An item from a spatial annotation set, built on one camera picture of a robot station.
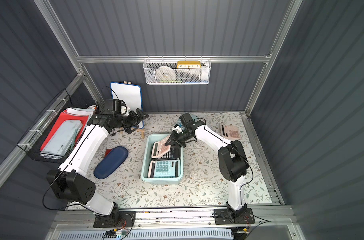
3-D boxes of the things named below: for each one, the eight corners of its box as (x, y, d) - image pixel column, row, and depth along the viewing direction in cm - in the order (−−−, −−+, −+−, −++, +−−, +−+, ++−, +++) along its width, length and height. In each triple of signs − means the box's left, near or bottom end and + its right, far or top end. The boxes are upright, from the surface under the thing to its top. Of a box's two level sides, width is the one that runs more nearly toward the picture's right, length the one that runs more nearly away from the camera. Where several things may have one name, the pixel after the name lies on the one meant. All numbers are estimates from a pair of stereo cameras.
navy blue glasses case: (92, 174, 91) (88, 170, 87) (122, 147, 103) (119, 143, 99) (101, 182, 88) (97, 179, 84) (130, 153, 100) (128, 150, 96)
